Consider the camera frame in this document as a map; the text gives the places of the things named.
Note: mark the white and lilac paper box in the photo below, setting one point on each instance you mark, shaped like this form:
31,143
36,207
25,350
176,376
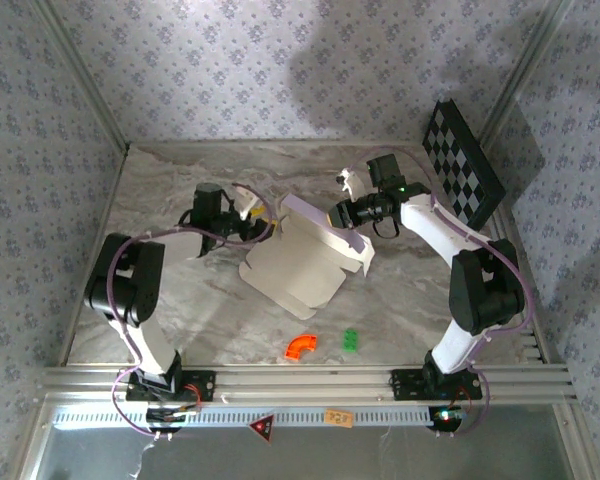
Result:
300,270

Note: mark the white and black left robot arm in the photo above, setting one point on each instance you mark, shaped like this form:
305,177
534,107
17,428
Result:
152,350

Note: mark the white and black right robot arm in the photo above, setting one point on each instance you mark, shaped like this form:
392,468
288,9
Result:
430,220

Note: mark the aluminium table edge strip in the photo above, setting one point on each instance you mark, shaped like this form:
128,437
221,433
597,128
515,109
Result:
280,143

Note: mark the black checkerboard calibration board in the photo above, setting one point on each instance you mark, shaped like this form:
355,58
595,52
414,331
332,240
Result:
455,155

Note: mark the orange curved toy brick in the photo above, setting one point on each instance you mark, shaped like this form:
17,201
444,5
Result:
295,346

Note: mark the green toy brick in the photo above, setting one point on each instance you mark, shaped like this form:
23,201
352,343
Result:
350,341

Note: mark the red triangle sign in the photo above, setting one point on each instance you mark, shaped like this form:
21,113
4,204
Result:
261,427

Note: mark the orange paper label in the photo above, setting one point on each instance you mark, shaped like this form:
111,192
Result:
339,418

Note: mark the grey metal sheet panel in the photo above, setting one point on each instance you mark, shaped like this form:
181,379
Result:
330,455

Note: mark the aluminium mounting rail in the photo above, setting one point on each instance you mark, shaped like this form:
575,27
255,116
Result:
300,382

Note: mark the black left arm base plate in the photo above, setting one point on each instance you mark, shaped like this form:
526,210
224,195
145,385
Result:
205,385

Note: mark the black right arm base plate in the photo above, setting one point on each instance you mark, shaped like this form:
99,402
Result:
405,385

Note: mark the slotted aluminium table side rail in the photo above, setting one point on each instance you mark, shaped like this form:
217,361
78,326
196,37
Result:
530,340

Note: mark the aluminium frame post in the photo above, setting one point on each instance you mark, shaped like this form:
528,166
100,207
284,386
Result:
80,75
525,65

